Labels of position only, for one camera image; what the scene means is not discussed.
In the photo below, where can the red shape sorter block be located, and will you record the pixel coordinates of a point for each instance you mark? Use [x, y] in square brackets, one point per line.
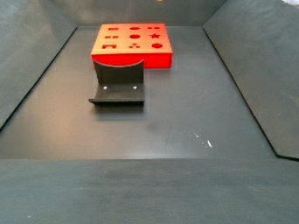
[123, 44]

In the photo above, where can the black curved holder bracket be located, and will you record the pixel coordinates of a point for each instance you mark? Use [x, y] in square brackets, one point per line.
[120, 83]

